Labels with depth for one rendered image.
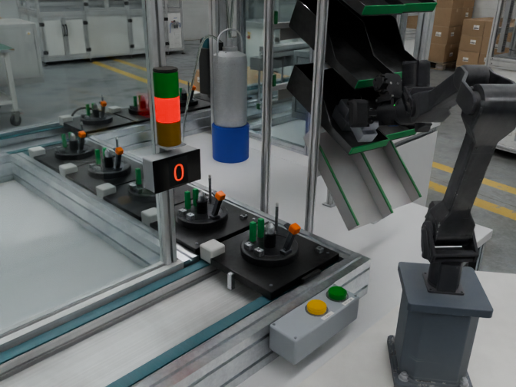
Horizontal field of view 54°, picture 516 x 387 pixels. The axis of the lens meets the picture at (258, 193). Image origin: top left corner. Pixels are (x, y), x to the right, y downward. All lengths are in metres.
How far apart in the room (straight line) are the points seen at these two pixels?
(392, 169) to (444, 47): 8.43
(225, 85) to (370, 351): 1.24
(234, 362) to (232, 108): 1.26
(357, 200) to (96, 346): 0.74
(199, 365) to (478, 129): 0.60
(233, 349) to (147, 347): 0.18
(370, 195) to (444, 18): 8.60
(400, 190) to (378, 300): 0.37
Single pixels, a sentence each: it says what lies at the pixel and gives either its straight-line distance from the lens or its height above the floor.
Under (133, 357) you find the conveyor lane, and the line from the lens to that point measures 1.05.
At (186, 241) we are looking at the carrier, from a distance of 1.29.
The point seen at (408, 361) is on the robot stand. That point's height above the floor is 0.92.
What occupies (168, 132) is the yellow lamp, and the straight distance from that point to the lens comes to 1.06.
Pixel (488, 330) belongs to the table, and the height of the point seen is 0.86.
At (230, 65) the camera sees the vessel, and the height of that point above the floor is 1.26.
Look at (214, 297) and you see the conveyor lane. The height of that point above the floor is 0.92.
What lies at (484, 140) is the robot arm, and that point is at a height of 1.36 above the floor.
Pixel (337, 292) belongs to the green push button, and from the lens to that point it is 1.11.
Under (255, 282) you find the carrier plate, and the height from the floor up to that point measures 0.97.
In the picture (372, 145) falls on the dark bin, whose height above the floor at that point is 1.20.
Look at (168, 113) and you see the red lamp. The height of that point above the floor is 1.33.
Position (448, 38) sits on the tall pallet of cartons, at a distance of 9.94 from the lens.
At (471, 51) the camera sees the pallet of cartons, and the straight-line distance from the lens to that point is 9.58.
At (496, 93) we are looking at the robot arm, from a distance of 0.83.
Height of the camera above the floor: 1.59
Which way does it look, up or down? 24 degrees down
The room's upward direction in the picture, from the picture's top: 1 degrees clockwise
